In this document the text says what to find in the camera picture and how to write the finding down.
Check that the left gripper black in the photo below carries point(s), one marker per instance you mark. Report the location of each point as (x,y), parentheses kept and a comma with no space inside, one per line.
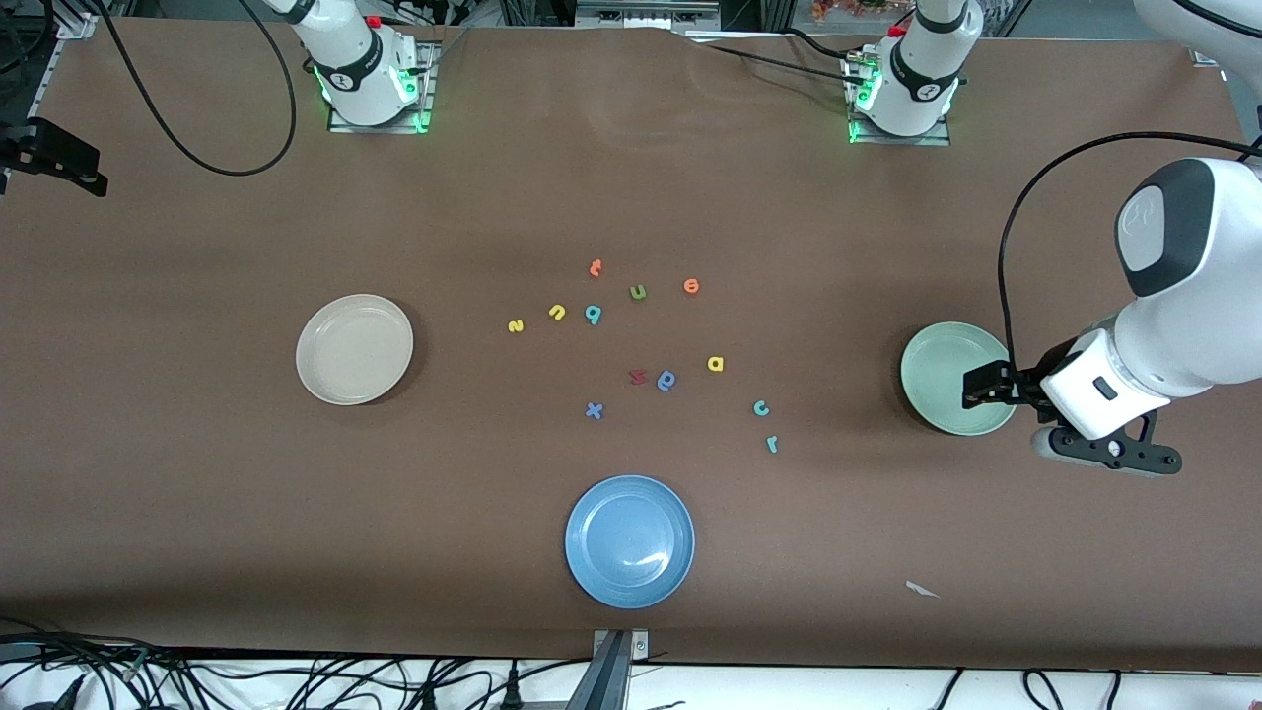
(1026,381)

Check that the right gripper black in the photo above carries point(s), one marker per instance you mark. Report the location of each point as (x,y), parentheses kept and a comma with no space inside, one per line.
(39,146)

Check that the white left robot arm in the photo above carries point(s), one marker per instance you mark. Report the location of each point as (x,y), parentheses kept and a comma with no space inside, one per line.
(1213,325)

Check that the light green plate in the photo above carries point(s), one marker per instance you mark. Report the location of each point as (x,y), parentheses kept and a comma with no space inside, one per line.
(937,385)

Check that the white paper scrap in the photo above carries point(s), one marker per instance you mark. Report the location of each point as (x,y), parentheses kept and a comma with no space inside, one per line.
(922,590)

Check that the blue foam letter a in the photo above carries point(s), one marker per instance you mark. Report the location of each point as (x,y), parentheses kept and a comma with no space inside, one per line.
(671,383)

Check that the beige brown plate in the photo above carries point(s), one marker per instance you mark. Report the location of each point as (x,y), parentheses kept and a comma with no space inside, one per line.
(355,350)

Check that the brown table cover sheet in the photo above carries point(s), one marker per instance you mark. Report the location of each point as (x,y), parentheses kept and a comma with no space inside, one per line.
(197,493)

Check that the blue plate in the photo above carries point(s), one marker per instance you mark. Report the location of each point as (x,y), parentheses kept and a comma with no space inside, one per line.
(629,542)

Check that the orange decoration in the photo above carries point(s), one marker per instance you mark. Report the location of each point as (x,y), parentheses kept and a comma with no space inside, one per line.
(848,8)

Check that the dark aluminium strut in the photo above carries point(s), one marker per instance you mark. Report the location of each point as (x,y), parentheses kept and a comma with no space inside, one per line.
(616,680)

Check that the grey metal box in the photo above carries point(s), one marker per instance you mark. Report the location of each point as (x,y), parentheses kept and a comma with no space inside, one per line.
(646,12)

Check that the black power plug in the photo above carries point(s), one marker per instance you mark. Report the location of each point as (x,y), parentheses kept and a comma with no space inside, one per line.
(511,692)
(429,696)

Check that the aluminium frame corner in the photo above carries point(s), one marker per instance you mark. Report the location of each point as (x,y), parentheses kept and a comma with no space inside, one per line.
(74,22)

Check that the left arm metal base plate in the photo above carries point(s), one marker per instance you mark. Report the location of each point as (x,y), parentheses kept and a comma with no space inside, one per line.
(927,140)

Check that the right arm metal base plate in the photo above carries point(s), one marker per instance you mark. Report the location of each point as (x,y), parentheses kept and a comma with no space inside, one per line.
(426,74)

